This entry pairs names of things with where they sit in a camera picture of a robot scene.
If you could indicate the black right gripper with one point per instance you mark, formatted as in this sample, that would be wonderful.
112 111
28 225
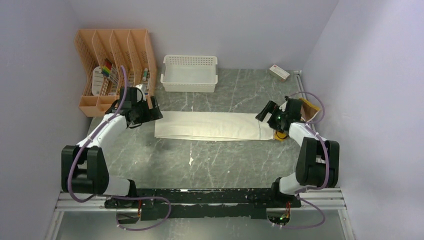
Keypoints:
270 107

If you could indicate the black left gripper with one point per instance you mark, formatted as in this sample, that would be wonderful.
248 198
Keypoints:
151 114

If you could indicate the white towel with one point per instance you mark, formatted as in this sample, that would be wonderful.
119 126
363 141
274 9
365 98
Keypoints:
212 126

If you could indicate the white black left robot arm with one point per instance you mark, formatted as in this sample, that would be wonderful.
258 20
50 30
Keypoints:
83 166

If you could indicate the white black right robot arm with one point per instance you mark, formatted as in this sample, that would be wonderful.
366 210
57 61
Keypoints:
317 165

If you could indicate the small white red box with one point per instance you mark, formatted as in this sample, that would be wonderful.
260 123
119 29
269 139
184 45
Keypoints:
279 73

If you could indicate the brown and yellow towel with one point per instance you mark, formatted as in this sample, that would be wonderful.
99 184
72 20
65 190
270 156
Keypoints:
308 112

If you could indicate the white tag card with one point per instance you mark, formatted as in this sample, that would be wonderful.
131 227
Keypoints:
97 81

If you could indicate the rainbow colour swatch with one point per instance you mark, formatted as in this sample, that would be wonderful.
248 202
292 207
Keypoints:
106 68

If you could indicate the white plastic basket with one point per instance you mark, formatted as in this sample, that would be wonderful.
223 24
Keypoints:
189 73

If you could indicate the orange plastic file organizer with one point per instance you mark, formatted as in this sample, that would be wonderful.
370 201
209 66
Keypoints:
130 51

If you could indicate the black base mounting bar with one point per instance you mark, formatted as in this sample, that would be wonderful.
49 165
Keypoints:
205 203

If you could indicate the aluminium side rail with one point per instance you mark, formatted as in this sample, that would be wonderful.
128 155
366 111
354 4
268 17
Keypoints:
300 87

